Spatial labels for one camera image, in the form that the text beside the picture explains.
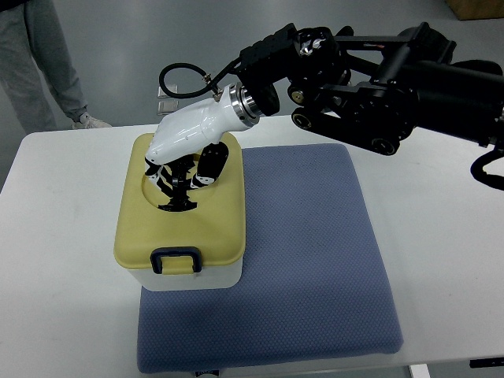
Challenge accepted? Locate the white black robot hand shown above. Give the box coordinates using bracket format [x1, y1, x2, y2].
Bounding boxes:
[145, 83, 262, 191]

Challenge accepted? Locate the black lid handle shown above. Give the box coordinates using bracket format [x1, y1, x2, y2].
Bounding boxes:
[157, 155, 197, 212]

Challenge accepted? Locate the yellow storage box lid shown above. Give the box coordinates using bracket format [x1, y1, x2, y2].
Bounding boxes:
[113, 133, 246, 269]

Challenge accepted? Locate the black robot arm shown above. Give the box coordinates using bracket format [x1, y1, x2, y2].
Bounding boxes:
[233, 23, 503, 155]

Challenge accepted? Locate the white storage box base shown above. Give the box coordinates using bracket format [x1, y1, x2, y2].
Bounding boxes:
[128, 258, 243, 291]

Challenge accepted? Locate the brown cardboard box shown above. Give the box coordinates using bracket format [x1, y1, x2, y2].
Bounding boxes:
[446, 0, 503, 20]

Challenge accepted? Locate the lower floor metal plate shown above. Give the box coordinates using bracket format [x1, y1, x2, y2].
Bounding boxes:
[157, 100, 179, 116]

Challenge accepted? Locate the floor metal plate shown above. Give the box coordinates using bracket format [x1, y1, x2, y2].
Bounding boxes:
[157, 84, 178, 98]
[157, 100, 179, 116]

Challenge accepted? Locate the upper floor metal plate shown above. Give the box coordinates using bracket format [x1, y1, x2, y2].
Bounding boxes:
[157, 84, 178, 98]

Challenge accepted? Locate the white sneaker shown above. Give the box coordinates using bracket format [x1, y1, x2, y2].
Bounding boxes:
[72, 113, 112, 130]

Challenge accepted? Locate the front dark blue latch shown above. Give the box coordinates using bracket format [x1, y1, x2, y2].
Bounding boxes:
[150, 246, 202, 275]

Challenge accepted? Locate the blue grey cushion mat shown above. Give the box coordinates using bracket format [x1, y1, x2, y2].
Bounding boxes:
[137, 144, 403, 373]

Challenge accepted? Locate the person grey trousers leg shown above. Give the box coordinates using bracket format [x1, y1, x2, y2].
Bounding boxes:
[1, 1, 91, 134]

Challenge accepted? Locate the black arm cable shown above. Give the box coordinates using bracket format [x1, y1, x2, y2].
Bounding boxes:
[158, 62, 221, 100]

